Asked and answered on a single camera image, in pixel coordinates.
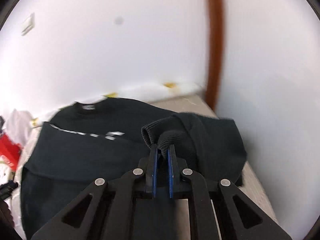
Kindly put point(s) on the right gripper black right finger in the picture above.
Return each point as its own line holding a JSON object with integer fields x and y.
{"x": 218, "y": 209}

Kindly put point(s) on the red paper shopping bag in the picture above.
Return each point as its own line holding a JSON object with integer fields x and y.
{"x": 10, "y": 152}

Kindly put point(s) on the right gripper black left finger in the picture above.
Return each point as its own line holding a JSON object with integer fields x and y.
{"x": 104, "y": 209}

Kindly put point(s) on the striped quilted mattress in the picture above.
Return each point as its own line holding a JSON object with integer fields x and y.
{"x": 162, "y": 218}

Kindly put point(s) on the white plastic shopping bag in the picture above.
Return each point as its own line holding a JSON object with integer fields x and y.
{"x": 18, "y": 127}

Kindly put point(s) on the black sweatshirt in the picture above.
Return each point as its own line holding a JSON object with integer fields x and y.
{"x": 105, "y": 140}

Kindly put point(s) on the brown wooden door frame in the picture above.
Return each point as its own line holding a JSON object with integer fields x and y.
{"x": 216, "y": 14}

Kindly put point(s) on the white wall switch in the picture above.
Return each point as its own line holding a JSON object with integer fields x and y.
{"x": 28, "y": 24}

